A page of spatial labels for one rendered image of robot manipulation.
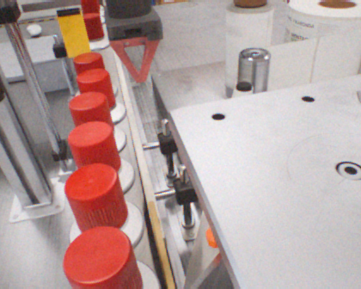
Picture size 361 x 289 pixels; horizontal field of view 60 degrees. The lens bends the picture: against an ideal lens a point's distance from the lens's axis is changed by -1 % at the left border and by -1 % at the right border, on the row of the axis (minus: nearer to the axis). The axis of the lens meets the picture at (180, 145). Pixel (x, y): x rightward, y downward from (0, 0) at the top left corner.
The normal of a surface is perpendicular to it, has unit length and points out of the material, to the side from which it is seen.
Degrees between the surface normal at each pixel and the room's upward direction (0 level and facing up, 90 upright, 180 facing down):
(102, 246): 3
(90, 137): 2
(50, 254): 0
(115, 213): 90
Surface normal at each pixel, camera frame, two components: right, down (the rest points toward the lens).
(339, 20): -0.29, 0.60
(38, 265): -0.07, -0.79
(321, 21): -0.56, 0.54
